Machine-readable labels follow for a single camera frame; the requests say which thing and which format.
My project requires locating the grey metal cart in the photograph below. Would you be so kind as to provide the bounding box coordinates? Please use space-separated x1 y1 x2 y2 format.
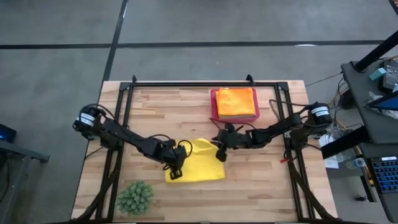
0 139 50 224

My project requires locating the pink plastic tray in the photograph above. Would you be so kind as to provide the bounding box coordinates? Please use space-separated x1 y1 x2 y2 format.
210 87 261 124

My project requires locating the clear plastic bottle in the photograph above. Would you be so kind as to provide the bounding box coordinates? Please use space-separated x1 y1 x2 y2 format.
346 157 367 170

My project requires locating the black side desk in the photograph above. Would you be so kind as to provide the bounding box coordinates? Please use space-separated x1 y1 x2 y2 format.
340 60 398 146

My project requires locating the dark tablet screen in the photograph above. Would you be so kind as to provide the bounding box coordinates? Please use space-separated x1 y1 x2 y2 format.
364 91 398 112

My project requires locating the orange microfiber towel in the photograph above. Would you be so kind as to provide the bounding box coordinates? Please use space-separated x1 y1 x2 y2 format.
215 87 257 118

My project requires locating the blue-lit black device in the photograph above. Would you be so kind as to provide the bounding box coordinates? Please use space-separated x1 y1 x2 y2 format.
0 123 17 144

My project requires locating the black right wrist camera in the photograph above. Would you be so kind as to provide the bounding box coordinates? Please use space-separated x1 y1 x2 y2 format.
215 149 228 163

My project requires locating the black slanted pole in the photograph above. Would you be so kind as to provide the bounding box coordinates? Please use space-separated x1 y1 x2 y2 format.
353 30 398 73

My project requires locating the green artificial plant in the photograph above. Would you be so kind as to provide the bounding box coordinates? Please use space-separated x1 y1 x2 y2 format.
115 179 155 217

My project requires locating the black electronics box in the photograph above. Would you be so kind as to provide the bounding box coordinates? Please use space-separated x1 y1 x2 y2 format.
381 58 398 93

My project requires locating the yellow microfiber towel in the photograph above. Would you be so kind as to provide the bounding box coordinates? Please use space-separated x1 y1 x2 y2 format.
164 138 226 184

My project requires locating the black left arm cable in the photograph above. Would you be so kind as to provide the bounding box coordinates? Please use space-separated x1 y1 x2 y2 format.
81 103 193 170

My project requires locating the black metal rig frame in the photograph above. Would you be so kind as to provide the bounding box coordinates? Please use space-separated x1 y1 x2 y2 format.
70 74 343 224

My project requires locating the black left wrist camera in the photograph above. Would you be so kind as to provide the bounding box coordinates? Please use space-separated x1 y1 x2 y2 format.
169 168 184 181

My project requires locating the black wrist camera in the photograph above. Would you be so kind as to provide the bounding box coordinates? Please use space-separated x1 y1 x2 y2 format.
215 149 228 163
169 168 184 181

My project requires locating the keyboard with blue keys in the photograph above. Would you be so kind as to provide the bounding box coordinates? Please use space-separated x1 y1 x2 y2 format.
371 156 398 194

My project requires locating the thin black floor cable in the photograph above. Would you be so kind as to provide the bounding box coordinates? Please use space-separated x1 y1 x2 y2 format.
305 72 343 88

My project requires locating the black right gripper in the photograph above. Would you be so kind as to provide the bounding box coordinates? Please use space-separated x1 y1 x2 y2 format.
210 123 253 150

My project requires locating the black low desk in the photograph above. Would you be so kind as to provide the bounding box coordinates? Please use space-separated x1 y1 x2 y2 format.
320 126 398 224

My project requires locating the small teal box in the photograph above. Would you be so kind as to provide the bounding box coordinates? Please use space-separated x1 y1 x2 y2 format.
369 67 387 82

